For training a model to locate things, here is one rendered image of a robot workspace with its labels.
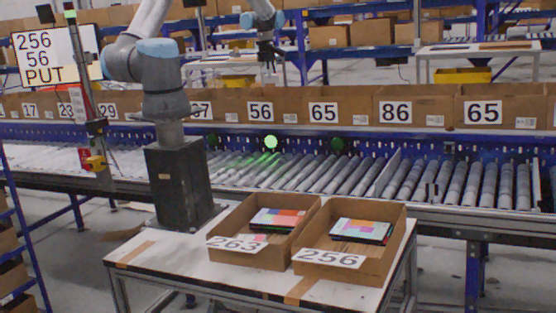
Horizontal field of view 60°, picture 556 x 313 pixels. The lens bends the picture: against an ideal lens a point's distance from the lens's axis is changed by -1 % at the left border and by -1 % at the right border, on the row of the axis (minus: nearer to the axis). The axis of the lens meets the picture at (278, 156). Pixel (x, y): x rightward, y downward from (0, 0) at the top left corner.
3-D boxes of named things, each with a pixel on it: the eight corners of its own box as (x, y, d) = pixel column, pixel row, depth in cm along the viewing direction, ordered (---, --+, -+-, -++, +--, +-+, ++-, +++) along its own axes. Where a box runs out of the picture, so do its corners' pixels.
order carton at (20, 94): (-9, 120, 386) (-16, 99, 381) (22, 111, 411) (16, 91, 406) (23, 120, 369) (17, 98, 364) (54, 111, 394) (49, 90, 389)
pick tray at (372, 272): (292, 275, 150) (289, 247, 147) (331, 220, 183) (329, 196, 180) (383, 289, 138) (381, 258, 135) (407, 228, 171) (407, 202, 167)
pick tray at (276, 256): (208, 261, 163) (203, 235, 160) (257, 213, 196) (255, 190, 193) (284, 273, 152) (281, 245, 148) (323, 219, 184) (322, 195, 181)
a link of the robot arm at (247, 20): (255, 12, 244) (267, 10, 254) (237, 12, 250) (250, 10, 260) (256, 31, 248) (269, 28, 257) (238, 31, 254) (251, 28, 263)
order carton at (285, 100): (242, 125, 283) (238, 97, 278) (264, 113, 308) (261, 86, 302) (304, 127, 266) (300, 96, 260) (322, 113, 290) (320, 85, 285)
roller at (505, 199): (496, 220, 179) (496, 208, 178) (500, 171, 223) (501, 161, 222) (510, 222, 177) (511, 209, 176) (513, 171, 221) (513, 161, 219)
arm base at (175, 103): (164, 120, 173) (160, 93, 170) (131, 115, 184) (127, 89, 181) (202, 108, 187) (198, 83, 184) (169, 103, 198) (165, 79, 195)
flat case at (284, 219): (298, 230, 171) (297, 226, 171) (249, 226, 178) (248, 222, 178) (309, 214, 183) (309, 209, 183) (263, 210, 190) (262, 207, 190)
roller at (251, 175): (229, 195, 231) (227, 185, 229) (276, 159, 275) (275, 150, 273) (238, 195, 229) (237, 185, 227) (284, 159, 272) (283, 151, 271)
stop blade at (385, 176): (376, 201, 202) (375, 181, 199) (399, 164, 240) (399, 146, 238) (377, 201, 201) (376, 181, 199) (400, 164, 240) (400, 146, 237)
